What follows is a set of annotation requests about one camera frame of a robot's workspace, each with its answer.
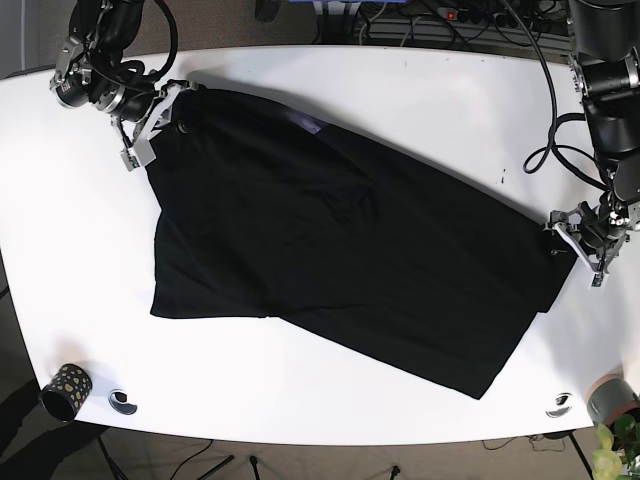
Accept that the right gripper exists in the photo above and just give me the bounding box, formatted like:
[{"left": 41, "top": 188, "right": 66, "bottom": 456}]
[{"left": 109, "top": 80, "right": 200, "bottom": 171}]

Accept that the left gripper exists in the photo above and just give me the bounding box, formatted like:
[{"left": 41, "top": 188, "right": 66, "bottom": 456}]
[{"left": 546, "top": 198, "right": 635, "bottom": 288}]

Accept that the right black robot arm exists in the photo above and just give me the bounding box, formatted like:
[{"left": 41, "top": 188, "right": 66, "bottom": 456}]
[{"left": 49, "top": 1, "right": 198, "bottom": 171}]

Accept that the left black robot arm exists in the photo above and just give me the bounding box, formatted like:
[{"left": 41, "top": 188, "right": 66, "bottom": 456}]
[{"left": 546, "top": 1, "right": 639, "bottom": 288}]

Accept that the grey plant pot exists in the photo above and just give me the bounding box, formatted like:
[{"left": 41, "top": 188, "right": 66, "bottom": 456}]
[{"left": 585, "top": 374, "right": 639, "bottom": 427}]

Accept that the right metal table grommet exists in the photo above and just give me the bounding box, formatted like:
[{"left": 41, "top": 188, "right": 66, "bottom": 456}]
[{"left": 545, "top": 392, "right": 574, "bottom": 419}]

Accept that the metal table grommet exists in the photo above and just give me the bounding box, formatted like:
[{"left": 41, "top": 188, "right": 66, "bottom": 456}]
[
  {"left": 108, "top": 390, "right": 138, "bottom": 416},
  {"left": 545, "top": 392, "right": 574, "bottom": 419}
]

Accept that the left metal table grommet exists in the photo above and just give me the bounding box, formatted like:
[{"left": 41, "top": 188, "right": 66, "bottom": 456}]
[{"left": 108, "top": 390, "right": 138, "bottom": 416}]

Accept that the black floral cup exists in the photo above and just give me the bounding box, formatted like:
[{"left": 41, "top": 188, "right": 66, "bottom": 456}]
[{"left": 39, "top": 363, "right": 93, "bottom": 422}]

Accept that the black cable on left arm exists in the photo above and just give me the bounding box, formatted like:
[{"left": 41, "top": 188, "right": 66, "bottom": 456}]
[{"left": 500, "top": 0, "right": 611, "bottom": 191}]

